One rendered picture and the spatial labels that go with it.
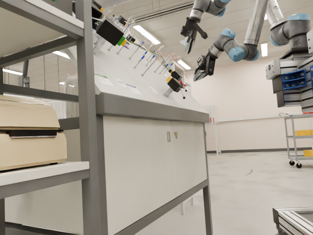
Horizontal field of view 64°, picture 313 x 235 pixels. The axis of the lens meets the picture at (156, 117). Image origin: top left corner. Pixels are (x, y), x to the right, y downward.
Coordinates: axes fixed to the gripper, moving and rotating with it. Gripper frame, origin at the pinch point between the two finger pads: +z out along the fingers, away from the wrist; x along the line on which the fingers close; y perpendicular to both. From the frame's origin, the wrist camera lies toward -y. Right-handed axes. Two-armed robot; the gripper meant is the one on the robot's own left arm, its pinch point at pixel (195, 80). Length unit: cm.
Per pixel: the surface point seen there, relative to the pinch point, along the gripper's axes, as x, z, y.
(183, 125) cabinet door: 3.3, 15.2, -26.9
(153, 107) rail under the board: 35, -6, -48
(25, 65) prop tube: 91, 18, -19
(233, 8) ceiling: -193, 27, 397
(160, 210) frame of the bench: 17, 25, -77
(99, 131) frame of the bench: 57, -8, -71
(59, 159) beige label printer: 67, -9, -86
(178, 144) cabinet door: 7.0, 18.0, -40.5
